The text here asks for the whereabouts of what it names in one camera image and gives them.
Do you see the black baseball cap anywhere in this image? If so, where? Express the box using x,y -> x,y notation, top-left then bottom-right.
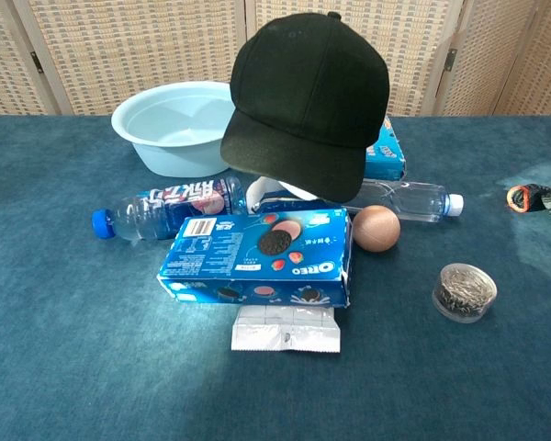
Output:
219,11 -> 391,204

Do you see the white foam mannequin head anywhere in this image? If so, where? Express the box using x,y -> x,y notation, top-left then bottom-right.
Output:
246,175 -> 321,215

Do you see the blue Oreo cookie box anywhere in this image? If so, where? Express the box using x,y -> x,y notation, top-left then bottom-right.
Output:
156,197 -> 353,309

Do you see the brown ball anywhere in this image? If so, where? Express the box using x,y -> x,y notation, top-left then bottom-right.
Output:
352,205 -> 402,254

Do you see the white foil packet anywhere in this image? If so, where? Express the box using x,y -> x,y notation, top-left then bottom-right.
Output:
231,304 -> 342,354

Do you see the blue snack box orange print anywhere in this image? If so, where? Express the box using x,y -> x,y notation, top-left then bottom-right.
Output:
363,115 -> 408,181

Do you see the light blue plastic basin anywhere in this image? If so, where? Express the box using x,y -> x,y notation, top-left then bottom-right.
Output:
110,81 -> 238,178

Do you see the blue-capped labelled water bottle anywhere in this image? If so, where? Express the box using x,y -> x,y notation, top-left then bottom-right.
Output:
91,176 -> 248,243

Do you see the clear white-capped plastic bottle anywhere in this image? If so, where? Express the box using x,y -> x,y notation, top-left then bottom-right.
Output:
347,178 -> 465,224

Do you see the clear tub of metal clips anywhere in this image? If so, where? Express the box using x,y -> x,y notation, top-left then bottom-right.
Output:
432,262 -> 498,324

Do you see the woven rattan folding screen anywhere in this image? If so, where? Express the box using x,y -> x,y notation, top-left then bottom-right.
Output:
0,0 -> 551,118

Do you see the teal tablecloth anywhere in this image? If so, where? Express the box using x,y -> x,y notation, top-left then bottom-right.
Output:
0,114 -> 551,441

